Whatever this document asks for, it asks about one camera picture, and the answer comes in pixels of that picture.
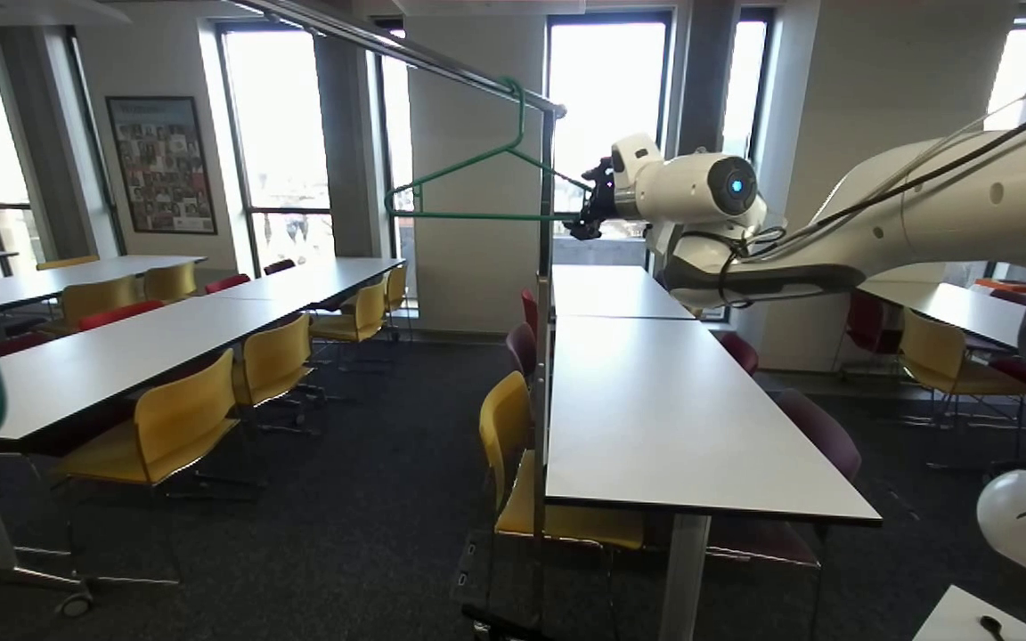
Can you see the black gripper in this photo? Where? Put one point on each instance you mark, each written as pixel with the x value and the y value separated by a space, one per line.
pixel 606 188

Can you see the purple chair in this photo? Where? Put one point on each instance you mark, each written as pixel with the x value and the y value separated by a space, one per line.
pixel 740 350
pixel 826 431
pixel 521 352

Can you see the red chair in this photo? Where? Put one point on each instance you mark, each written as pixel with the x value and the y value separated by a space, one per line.
pixel 1009 288
pixel 123 314
pixel 532 312
pixel 870 320
pixel 227 281

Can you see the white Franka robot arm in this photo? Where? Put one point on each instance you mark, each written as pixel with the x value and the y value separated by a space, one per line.
pixel 951 202

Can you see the white rectangular table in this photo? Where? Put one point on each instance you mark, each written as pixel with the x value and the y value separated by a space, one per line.
pixel 615 288
pixel 951 306
pixel 323 275
pixel 63 280
pixel 679 414
pixel 123 358

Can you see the metal clothes rack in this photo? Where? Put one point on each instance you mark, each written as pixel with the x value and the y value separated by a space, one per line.
pixel 547 166

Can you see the framed colourful wall picture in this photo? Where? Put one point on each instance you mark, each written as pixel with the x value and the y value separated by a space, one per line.
pixel 160 166

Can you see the yellow plastic chair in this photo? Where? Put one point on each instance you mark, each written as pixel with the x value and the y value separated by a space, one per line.
pixel 170 281
pixel 506 431
pixel 398 286
pixel 102 299
pixel 274 358
pixel 179 421
pixel 356 312
pixel 940 350

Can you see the green plastic hanger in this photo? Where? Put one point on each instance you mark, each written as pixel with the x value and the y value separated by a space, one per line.
pixel 464 215

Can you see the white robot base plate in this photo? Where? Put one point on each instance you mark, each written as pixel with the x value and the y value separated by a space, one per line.
pixel 963 613

